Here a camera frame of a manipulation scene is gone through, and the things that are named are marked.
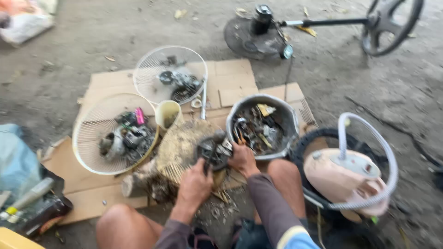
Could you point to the person's right hand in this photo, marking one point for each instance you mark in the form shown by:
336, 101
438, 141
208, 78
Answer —
244, 159

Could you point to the person's left hand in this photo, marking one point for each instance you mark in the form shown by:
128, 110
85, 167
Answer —
193, 186

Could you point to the person's left fingers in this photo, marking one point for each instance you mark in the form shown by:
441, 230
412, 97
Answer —
207, 167

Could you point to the person's right fingers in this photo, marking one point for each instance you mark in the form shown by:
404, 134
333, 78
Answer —
234, 152

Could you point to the black fan motor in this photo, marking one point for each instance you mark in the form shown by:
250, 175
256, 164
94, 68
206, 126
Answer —
214, 151

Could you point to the heap of scrap parts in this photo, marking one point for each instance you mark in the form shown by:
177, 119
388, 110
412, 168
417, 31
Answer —
258, 129

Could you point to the dirty cream fan grille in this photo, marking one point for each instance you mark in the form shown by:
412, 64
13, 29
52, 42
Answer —
180, 145

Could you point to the thin metal rod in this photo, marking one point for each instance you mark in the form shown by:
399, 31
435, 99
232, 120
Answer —
204, 100

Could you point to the person's right leg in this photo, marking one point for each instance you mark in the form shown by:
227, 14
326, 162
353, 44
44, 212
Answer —
285, 186

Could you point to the person's leg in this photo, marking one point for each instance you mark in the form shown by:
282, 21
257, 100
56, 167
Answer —
124, 228
285, 186

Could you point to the small white tape roll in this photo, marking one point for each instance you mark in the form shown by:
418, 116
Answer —
196, 103

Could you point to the grey metal basin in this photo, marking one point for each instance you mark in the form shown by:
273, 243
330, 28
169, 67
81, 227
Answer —
290, 121

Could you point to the cream plastic cup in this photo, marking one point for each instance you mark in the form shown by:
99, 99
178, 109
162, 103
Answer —
168, 114

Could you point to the brown cardboard sheet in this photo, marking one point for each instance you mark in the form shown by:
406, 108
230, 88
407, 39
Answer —
235, 83

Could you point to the wooden log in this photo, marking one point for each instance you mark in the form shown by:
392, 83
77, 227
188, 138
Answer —
133, 185

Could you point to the black rubber tyre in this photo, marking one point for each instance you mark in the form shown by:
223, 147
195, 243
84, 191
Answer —
311, 140

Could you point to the dark shorts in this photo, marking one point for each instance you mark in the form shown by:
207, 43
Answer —
252, 235

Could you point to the heap of grey fan motors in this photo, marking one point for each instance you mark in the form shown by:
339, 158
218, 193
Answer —
129, 136

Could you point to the heap of black motor parts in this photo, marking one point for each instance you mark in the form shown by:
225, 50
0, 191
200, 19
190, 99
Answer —
180, 83

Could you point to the person's left leg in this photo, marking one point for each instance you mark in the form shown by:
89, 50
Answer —
124, 228

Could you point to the pink garment steamer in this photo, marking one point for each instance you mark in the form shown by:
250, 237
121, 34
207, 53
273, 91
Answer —
339, 179

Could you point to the black stand fan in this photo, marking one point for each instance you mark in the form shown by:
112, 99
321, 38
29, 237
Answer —
259, 34

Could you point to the black plastic bag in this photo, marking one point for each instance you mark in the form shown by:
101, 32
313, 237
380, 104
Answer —
52, 207

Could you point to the grey spray can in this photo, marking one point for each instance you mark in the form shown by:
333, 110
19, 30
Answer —
31, 195

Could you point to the blue plastic bag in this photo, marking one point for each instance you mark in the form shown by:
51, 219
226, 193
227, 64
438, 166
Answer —
15, 159

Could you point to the yellow plastic container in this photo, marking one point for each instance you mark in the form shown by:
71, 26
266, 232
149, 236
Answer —
15, 240

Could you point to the white sack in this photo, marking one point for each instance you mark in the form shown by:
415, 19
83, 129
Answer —
24, 22

